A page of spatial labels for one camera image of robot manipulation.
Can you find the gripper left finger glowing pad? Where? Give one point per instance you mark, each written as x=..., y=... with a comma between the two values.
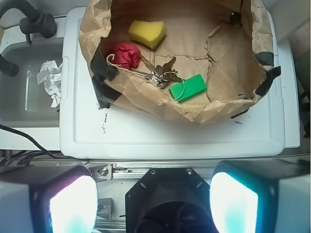
x=47, y=199

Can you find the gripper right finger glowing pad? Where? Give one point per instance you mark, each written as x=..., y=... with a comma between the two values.
x=261, y=196

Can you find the silver key bunch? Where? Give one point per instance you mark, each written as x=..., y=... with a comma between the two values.
x=160, y=76

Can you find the grey sink basin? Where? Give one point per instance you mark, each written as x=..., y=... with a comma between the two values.
x=23, y=102

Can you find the crumpled white paper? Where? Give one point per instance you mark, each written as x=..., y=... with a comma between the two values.
x=50, y=75

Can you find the green rectangular block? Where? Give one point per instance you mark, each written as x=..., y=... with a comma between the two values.
x=188, y=88

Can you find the brown paper bag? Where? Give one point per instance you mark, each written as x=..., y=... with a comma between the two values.
x=228, y=42

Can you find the red crumpled paper ball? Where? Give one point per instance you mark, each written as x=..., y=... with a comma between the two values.
x=126, y=55

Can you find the black faucet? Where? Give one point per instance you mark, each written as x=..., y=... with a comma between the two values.
x=35, y=21

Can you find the yellow sponge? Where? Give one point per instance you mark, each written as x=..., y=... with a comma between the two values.
x=147, y=33

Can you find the metal corner bracket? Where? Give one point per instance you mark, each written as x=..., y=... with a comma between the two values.
x=103, y=173

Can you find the aluminium extrusion rail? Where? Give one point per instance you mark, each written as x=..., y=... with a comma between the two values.
x=136, y=169

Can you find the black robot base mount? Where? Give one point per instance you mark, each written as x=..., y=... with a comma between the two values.
x=169, y=200

